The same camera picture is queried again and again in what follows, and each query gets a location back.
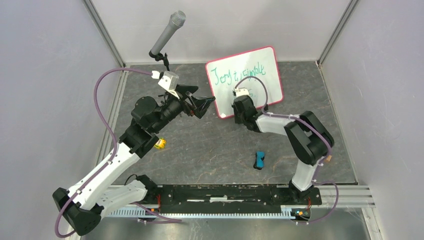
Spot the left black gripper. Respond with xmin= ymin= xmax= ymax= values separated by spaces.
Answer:
xmin=151 ymin=83 xmax=215 ymax=133

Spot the pink framed whiteboard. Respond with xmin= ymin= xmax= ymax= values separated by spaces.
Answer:
xmin=205 ymin=46 xmax=284 ymax=119

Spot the blue black whiteboard eraser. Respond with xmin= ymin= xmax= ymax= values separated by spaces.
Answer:
xmin=253 ymin=151 xmax=265 ymax=170

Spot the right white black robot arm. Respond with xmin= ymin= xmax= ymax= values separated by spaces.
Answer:
xmin=231 ymin=95 xmax=335 ymax=204

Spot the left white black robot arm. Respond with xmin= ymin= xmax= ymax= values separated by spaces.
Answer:
xmin=52 ymin=84 xmax=216 ymax=238

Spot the black microphone stand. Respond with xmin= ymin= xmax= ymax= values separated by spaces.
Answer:
xmin=148 ymin=51 xmax=170 ymax=71

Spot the yellow toy block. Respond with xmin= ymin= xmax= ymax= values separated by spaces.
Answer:
xmin=154 ymin=138 xmax=167 ymax=150

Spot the grey microphone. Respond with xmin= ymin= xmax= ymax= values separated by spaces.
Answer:
xmin=149 ymin=10 xmax=186 ymax=58

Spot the small wooden block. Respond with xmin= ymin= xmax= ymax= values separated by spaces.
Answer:
xmin=325 ymin=155 xmax=332 ymax=163

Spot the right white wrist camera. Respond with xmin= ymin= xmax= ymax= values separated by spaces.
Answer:
xmin=233 ymin=87 xmax=250 ymax=98

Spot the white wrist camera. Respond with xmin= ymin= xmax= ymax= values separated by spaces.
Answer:
xmin=233 ymin=87 xmax=250 ymax=98
xmin=151 ymin=70 xmax=179 ymax=92

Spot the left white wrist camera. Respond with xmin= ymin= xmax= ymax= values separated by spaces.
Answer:
xmin=151 ymin=70 xmax=179 ymax=92

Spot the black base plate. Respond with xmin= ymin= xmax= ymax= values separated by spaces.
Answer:
xmin=141 ymin=184 xmax=322 ymax=214

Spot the white slotted cable duct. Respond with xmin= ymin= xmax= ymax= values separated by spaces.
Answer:
xmin=106 ymin=206 xmax=311 ymax=221

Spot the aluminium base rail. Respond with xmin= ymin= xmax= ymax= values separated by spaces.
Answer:
xmin=158 ymin=184 xmax=375 ymax=208

